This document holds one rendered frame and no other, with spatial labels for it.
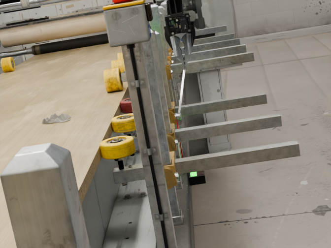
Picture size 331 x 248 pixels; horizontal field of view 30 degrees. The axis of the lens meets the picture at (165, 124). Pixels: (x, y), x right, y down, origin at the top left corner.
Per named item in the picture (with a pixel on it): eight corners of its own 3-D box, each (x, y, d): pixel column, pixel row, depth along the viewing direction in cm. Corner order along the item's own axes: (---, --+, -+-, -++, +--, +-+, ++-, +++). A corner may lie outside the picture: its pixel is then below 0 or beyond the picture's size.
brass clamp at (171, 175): (180, 170, 150) (176, 150, 149) (180, 188, 137) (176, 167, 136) (154, 173, 151) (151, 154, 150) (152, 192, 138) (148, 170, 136)
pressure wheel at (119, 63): (124, 54, 241) (124, 67, 235) (128, 70, 246) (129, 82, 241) (109, 56, 241) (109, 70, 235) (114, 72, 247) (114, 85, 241)
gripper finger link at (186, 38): (184, 66, 179) (180, 35, 177) (184, 63, 185) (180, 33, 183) (195, 64, 179) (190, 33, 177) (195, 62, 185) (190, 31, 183)
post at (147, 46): (183, 235, 146) (149, 35, 136) (183, 242, 143) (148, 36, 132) (169, 237, 147) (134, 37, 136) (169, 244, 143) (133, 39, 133)
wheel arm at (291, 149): (298, 155, 145) (296, 138, 145) (301, 159, 142) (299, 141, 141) (116, 183, 148) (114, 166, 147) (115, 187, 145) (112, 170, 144)
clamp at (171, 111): (177, 116, 198) (174, 101, 197) (176, 126, 185) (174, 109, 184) (159, 119, 199) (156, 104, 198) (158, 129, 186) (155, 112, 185)
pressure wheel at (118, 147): (125, 177, 152) (116, 132, 149) (148, 180, 146) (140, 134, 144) (101, 188, 146) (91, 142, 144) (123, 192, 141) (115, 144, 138)
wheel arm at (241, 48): (246, 51, 240) (244, 42, 239) (247, 52, 236) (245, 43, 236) (119, 72, 243) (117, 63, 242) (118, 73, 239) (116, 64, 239)
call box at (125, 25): (152, 41, 112) (145, -2, 110) (150, 45, 105) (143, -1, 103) (114, 47, 112) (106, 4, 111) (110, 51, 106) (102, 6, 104)
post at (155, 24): (180, 139, 219) (157, 3, 208) (180, 141, 215) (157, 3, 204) (170, 140, 219) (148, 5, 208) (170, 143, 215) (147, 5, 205)
